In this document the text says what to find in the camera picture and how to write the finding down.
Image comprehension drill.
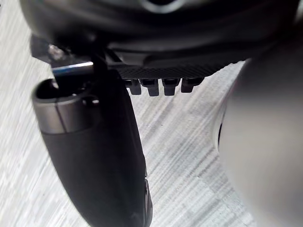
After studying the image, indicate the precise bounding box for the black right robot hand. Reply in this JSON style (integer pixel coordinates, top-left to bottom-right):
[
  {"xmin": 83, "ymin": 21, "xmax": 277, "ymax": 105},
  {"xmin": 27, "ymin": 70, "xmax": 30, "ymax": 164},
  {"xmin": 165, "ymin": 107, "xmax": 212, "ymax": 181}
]
[{"xmin": 18, "ymin": 0, "xmax": 301, "ymax": 227}]

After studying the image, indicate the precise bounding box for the silver robot leg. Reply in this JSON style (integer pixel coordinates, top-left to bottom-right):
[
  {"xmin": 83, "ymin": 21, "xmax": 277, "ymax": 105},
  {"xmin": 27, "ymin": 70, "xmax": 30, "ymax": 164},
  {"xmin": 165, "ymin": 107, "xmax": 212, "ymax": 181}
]
[{"xmin": 212, "ymin": 35, "xmax": 303, "ymax": 227}]

